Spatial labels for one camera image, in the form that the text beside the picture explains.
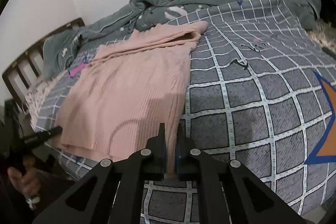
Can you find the black smartphone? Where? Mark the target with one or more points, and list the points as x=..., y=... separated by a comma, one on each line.
x=329, y=52

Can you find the pink knit sweater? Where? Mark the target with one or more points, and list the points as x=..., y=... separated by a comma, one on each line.
x=127, y=91

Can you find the dark wooden headboard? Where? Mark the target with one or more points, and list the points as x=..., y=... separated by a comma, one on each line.
x=26, y=69

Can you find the person's left hand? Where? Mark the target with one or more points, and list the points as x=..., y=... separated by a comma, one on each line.
x=29, y=183

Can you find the grey-green fleece blanket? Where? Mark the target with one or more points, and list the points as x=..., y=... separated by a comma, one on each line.
x=60, y=50

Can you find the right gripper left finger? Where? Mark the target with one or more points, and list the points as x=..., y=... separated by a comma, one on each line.
x=111, y=192

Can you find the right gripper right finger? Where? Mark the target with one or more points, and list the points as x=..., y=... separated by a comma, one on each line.
x=228, y=192

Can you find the grey checked star bedcover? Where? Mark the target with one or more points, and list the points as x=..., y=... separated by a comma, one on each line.
x=254, y=96

